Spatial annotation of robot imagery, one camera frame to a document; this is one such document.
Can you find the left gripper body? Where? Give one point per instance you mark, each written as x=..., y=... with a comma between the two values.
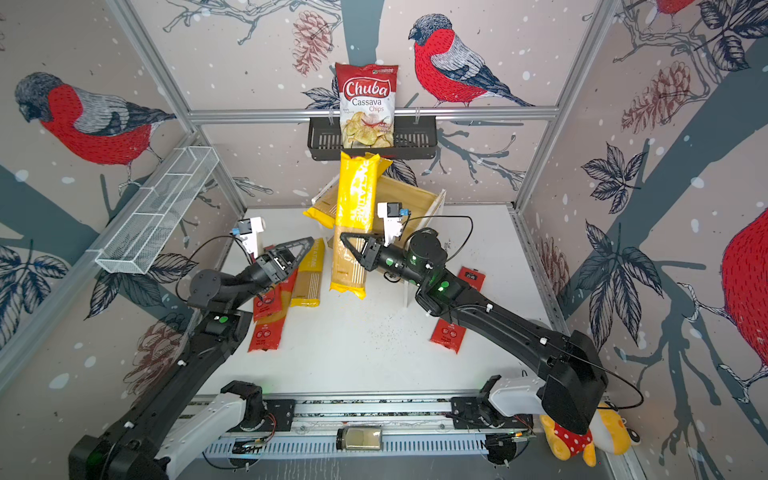
x=260, y=278

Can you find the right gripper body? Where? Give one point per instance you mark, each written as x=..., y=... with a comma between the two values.
x=382, y=260

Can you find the yellow spaghetti bag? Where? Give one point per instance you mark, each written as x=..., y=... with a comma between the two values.
x=323, y=209
x=356, y=197
x=306, y=292

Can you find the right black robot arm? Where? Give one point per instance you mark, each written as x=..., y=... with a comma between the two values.
x=574, y=380

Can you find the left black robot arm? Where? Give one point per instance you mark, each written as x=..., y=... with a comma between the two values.
x=144, y=443

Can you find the wooden two-tier shelf rack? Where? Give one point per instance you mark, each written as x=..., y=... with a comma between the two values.
x=397, y=184

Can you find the red spaghetti box far left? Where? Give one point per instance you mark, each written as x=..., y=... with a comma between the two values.
x=269, y=303

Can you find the red spaghetti box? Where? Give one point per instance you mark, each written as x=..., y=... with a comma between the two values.
x=269, y=303
x=267, y=333
x=450, y=335

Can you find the red spaghetti box inner left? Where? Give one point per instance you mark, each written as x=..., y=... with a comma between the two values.
x=267, y=333

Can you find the red spaghetti box right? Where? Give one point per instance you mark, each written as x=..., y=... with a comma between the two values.
x=450, y=335

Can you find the Chuba cassava chips bag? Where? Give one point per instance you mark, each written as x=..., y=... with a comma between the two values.
x=367, y=104

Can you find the small glass container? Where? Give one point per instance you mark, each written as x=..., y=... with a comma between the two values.
x=359, y=438

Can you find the yellow plush toy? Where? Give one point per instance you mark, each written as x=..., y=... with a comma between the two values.
x=608, y=432

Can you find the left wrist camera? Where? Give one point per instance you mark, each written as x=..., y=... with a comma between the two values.
x=249, y=232

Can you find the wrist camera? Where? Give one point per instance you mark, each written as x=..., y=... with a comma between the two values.
x=394, y=217
x=249, y=232

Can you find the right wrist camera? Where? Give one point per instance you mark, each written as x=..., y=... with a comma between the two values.
x=394, y=217

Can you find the white mesh wall basket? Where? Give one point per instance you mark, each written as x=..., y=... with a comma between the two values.
x=162, y=204

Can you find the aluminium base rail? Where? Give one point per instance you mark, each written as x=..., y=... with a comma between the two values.
x=298, y=427

